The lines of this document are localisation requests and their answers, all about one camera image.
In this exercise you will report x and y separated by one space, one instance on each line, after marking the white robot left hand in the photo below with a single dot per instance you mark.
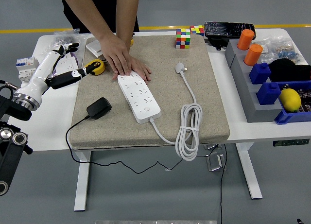
40 68

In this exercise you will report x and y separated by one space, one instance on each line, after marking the person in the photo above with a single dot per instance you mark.
107 15

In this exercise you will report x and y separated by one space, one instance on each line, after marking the purple bowl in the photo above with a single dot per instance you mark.
77 61

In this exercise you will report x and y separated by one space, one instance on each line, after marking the grey stepped peg holder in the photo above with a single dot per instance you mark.
245 88

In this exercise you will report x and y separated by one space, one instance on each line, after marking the yellow lemon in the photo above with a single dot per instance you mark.
290 100

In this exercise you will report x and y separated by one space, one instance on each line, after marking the person's right hand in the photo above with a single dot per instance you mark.
116 54

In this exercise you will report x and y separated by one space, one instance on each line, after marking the large Rubik's cube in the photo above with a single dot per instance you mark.
182 40

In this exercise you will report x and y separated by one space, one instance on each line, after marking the yellow tape measure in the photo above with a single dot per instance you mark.
97 66

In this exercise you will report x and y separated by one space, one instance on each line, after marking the orange cylinder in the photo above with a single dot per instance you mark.
253 55
246 39

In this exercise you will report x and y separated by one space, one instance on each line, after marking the grey-brown mat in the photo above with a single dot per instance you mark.
165 100

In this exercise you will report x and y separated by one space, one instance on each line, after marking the black table control panel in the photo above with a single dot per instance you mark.
290 143

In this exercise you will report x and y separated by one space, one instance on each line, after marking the black plug adapter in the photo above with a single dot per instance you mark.
99 108

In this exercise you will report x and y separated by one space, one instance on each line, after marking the black cloth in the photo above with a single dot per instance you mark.
286 69

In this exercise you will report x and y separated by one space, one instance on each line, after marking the small metal bracket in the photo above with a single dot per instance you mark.
212 146

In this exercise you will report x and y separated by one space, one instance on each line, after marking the white circuit breaker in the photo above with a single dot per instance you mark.
24 68

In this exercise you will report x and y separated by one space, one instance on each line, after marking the white power strip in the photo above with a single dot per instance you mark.
141 97

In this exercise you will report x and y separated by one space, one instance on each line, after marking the blue plastic bin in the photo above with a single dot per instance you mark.
289 117

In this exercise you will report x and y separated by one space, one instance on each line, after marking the black-white robot right hand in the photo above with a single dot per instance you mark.
300 221

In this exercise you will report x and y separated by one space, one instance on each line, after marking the white flat switch panel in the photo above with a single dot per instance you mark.
93 47

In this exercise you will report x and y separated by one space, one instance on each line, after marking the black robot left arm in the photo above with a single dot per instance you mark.
9 156

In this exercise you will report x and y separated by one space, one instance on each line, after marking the clear bag of screws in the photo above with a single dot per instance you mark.
63 38

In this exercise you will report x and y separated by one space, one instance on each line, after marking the small Rubik's cube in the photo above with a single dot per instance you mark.
198 29

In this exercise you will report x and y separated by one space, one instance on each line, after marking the person's left hand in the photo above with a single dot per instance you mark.
142 68

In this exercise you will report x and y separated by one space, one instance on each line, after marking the black film-wrapped device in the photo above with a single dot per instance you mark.
223 29

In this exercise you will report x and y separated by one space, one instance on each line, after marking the clear bag of small parts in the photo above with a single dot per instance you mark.
284 50

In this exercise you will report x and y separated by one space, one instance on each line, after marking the dark circuit board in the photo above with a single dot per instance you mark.
305 95

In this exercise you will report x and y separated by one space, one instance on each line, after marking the white wall socket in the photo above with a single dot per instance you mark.
66 64

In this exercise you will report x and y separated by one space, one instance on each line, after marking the large metal bracket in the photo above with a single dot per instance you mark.
215 162

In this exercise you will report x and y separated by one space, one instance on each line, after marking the white table leg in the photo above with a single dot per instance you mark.
82 180
249 170

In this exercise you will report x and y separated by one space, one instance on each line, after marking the blue block with knob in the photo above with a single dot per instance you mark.
260 74
268 94

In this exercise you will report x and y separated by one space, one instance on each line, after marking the yellow black tool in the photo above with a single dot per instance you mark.
132 42

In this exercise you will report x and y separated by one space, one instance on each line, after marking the person's left forearm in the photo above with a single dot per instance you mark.
126 15

